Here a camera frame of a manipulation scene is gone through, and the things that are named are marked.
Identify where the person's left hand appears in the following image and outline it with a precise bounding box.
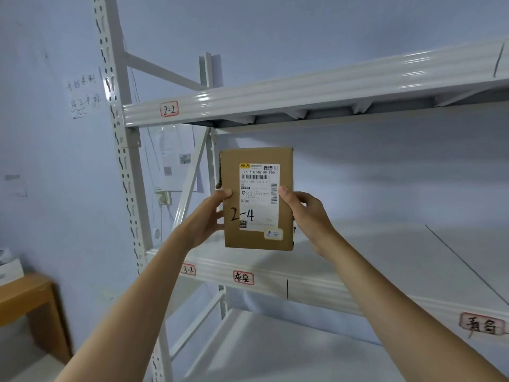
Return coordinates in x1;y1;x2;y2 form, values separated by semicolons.
183;189;234;251

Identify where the person's right hand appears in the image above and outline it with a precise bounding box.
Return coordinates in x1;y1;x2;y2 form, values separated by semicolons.
279;186;339;259

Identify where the brown cardboard parcel box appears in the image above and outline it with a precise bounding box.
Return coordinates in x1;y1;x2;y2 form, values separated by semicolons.
215;146;295;252

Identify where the person's left forearm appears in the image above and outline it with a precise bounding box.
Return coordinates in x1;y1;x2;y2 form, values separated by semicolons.
52;226;199;382

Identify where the person's right forearm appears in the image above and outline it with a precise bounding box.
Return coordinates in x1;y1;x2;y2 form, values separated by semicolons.
318;235;509;382

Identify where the white metal shelving rack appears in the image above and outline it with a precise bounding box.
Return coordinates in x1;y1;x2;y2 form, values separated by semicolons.
90;0;509;382

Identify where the wooden table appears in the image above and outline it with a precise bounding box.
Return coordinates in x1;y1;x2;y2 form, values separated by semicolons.
0;273;73;365

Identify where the white box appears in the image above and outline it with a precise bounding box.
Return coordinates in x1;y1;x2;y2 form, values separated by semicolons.
0;246;25;288

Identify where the large red-bordered handwritten shelf label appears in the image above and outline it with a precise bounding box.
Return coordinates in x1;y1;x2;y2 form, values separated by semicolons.
459;312;507;337

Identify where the white paper sheet on wall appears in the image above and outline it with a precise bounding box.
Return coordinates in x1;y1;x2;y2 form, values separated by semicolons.
157;125;204;192

